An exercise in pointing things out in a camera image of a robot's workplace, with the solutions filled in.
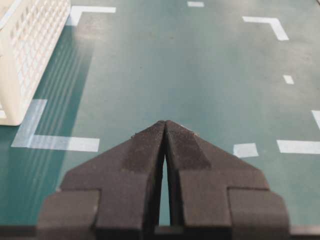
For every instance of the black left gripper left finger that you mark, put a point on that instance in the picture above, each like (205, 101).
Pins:
(113, 196)

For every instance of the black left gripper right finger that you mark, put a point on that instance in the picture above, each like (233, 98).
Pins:
(214, 195)

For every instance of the white tape corner marker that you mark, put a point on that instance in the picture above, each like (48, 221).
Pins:
(274, 23)
(77, 10)
(26, 136)

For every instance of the white plastic lattice basket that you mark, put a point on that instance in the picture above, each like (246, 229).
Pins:
(29, 32)

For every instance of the small white tape dash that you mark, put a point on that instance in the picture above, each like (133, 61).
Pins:
(195, 4)

